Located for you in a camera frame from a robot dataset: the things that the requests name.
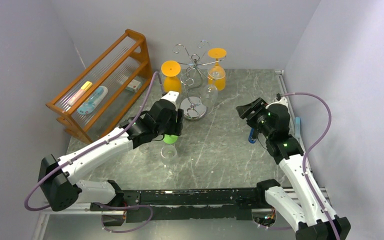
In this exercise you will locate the yellow pink highlighter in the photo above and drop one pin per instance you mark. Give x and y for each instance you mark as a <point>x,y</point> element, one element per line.
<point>87,85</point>

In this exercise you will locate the green plastic goblet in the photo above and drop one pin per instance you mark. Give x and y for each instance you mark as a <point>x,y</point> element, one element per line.
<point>170,139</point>

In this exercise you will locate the clear wine glass front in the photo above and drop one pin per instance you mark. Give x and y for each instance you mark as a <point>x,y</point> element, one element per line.
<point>169,158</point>

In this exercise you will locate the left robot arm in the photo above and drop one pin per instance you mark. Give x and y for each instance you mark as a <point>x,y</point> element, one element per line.
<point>61,179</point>

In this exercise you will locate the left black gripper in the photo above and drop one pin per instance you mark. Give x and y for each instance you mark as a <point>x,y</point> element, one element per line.
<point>177,126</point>

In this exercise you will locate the black base frame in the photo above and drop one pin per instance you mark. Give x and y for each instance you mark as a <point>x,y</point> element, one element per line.
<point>197,204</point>

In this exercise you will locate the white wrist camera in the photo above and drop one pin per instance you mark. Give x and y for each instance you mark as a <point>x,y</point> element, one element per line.
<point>172,97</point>
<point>280,100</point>

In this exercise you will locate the light blue clip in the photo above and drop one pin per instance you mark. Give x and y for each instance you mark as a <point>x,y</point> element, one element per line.
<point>297,127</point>

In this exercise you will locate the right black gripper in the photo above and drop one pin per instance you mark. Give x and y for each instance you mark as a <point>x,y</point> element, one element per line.
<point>254,115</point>

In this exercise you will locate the orange wooden shelf rack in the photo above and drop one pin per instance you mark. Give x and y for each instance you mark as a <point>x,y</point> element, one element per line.
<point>126,59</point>

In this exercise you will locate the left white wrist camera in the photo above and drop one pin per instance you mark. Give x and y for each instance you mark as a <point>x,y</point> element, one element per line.
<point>172,97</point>

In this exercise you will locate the silver wire glass rack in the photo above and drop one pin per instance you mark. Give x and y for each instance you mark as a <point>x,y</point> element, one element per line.
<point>194,78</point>

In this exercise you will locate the small white red box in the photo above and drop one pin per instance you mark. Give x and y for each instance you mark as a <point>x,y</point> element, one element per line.
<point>134,86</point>

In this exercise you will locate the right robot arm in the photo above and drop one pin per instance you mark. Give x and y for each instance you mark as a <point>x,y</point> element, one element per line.
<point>313,218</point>

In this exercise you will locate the clear wine glass handled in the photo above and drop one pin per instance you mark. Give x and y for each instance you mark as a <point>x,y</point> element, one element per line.
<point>209,95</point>

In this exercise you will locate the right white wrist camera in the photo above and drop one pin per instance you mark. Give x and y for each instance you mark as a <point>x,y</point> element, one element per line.
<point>280,100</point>

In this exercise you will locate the clear wine glass left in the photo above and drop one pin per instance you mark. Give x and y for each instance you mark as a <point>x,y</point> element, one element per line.
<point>145,148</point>

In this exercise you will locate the orange goblet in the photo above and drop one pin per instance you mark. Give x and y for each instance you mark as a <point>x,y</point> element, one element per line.
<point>170,69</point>
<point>216,75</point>

